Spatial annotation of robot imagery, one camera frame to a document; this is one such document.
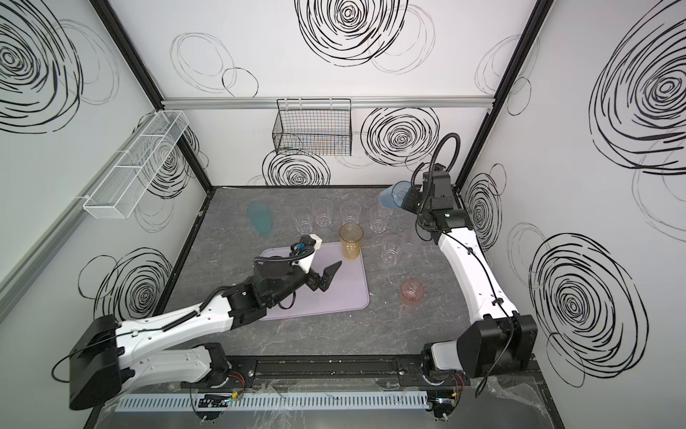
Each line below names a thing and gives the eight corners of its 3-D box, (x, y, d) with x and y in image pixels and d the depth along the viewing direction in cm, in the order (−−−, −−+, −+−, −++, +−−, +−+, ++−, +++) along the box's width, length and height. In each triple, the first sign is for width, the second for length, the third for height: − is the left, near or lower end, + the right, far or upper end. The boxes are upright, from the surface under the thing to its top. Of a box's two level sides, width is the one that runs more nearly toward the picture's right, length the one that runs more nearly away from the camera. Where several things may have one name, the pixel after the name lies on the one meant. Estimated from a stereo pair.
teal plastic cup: (251, 238, 106) (243, 221, 97) (257, 218, 112) (250, 201, 104) (270, 238, 106) (264, 221, 97) (275, 218, 112) (269, 201, 104)
